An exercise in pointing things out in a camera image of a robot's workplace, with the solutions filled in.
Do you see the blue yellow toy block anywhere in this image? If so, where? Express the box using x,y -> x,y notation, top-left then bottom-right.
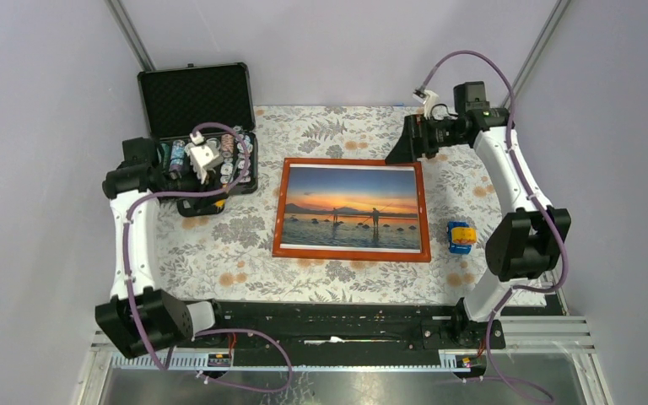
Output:
446,221 -> 478,255

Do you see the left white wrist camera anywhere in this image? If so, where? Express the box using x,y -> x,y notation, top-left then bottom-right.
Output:
185,132 -> 224,185

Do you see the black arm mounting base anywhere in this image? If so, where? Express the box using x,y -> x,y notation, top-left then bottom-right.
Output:
120,299 -> 564,369

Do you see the black poker chip case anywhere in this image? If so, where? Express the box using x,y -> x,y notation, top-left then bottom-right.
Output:
137,62 -> 258,197

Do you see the orange wooden photo frame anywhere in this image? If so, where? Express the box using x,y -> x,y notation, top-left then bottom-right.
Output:
272,158 -> 432,262

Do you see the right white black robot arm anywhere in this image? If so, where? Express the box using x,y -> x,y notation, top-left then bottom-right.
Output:
385,82 -> 571,348

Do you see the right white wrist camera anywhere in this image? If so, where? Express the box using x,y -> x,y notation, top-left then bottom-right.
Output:
412,89 -> 440,118

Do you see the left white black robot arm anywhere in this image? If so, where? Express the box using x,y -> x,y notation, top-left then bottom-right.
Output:
94,138 -> 228,359

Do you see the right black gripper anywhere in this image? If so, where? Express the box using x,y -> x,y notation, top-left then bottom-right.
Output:
383,114 -> 466,165

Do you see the aluminium rail frame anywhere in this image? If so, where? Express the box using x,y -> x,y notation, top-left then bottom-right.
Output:
89,315 -> 597,370

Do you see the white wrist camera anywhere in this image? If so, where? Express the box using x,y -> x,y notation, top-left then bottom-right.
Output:
412,89 -> 440,118
185,132 -> 224,185

